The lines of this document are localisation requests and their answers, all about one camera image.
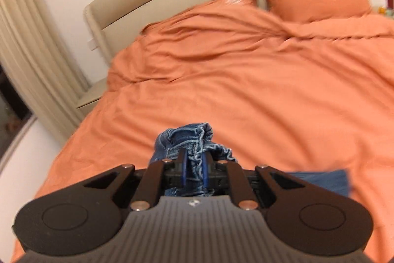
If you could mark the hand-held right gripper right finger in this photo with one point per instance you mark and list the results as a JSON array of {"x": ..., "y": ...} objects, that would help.
[{"x": 204, "y": 173}]

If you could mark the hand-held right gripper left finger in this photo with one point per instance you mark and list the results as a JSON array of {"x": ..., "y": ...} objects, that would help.
[{"x": 183, "y": 172}]

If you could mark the blue denim pants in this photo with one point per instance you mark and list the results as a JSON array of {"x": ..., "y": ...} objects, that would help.
[{"x": 172, "y": 139}]

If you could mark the orange duvet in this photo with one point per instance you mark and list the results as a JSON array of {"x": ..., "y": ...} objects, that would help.
[{"x": 246, "y": 81}]

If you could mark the beige nightstand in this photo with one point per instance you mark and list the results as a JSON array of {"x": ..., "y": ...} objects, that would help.
[{"x": 92, "y": 96}]

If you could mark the beige pleated curtain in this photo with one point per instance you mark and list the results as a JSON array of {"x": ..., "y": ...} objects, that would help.
[{"x": 34, "y": 35}]

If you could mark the small yellow object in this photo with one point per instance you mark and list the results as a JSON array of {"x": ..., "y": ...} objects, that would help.
[{"x": 382, "y": 8}]

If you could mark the red cup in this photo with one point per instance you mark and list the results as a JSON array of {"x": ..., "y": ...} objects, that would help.
[{"x": 390, "y": 1}]

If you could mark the white wall outlet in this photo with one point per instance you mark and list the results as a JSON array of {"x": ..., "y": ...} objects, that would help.
[{"x": 92, "y": 43}]

